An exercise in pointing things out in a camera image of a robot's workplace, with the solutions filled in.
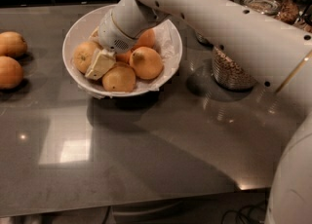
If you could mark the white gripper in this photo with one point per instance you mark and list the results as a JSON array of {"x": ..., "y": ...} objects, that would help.
[{"x": 112, "y": 37}]

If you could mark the orange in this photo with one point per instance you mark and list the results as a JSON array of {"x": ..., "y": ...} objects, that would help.
[
  {"x": 11, "y": 73},
  {"x": 12, "y": 44},
  {"x": 146, "y": 63},
  {"x": 146, "y": 39},
  {"x": 120, "y": 78},
  {"x": 83, "y": 55},
  {"x": 124, "y": 57}
]

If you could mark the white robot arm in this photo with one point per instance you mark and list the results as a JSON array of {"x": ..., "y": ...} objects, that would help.
[{"x": 273, "y": 52}]

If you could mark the white bowl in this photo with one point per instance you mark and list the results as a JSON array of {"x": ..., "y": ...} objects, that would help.
[{"x": 77, "y": 34}]

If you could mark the white paper bowl liner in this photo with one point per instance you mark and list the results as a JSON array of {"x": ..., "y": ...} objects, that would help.
[{"x": 168, "y": 44}]

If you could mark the front glass cereal jar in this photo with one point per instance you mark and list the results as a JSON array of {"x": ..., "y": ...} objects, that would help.
[{"x": 226, "y": 71}]

